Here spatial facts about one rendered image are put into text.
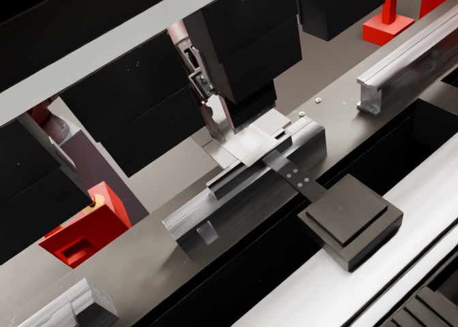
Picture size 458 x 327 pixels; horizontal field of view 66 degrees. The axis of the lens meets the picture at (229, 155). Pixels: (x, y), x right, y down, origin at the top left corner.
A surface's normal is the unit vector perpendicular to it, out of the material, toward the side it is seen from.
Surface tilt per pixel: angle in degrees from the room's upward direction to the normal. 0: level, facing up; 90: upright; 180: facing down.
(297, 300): 0
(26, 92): 90
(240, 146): 0
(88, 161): 90
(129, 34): 90
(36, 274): 0
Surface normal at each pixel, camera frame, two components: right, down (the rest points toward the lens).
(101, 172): 0.73, 0.36
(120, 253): -0.26, -0.64
